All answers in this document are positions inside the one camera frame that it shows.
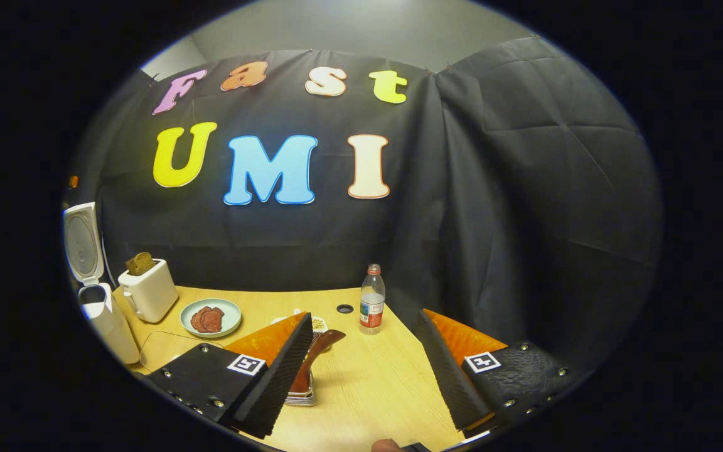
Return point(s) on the clear plastic water bottle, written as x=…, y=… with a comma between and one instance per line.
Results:
x=372, y=307

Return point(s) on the dark wooden spoon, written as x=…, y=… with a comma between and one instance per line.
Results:
x=321, y=348

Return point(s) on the brown bread slice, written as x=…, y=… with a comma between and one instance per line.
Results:
x=147, y=262
x=133, y=267

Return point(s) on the yellow soybeans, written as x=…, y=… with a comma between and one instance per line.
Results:
x=319, y=324

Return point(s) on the white divided tray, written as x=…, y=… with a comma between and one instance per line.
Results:
x=286, y=319

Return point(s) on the black backdrop cloth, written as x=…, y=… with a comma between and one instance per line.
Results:
x=524, y=220

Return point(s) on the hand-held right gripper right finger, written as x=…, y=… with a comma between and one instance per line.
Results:
x=449, y=376

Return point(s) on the reddish-brown meat slice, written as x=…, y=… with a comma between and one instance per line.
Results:
x=215, y=319
x=198, y=320

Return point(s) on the pale green plate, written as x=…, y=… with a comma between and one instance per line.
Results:
x=228, y=311

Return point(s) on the white rice cooker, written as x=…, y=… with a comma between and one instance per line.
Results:
x=110, y=326

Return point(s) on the white toaster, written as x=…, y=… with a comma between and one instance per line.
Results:
x=151, y=292

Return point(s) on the clear glass dish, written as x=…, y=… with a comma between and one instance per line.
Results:
x=160, y=351

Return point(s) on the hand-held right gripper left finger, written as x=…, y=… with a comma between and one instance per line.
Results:
x=283, y=380

